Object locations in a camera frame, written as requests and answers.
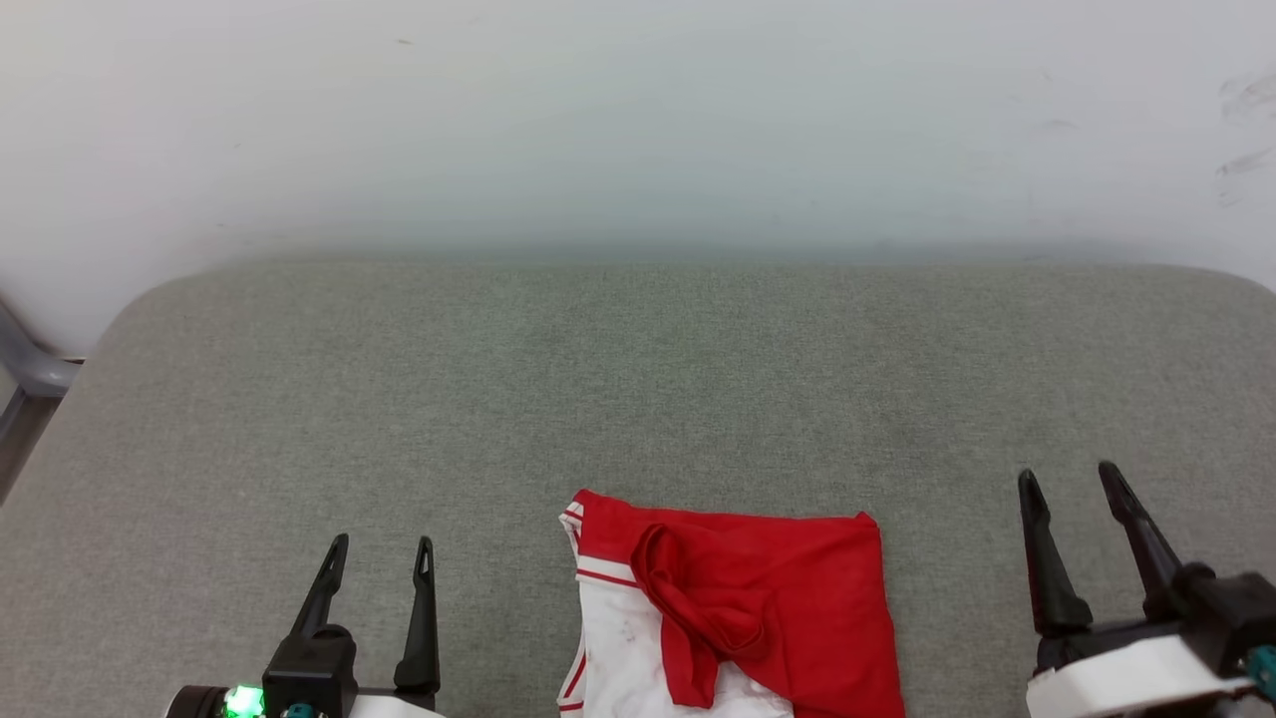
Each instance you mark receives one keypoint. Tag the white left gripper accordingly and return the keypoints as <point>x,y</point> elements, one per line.
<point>399,706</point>

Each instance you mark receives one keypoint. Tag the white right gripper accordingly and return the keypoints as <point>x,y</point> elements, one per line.
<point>1126,678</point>

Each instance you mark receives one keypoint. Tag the red and white shirt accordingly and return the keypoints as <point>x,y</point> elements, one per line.
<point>788,598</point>

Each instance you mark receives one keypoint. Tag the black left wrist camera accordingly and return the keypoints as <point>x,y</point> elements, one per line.
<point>311,673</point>

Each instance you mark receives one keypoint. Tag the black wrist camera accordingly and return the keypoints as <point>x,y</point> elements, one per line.
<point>1226,608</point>
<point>311,673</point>

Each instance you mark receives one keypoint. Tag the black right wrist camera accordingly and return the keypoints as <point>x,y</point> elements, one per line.
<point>1226,608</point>

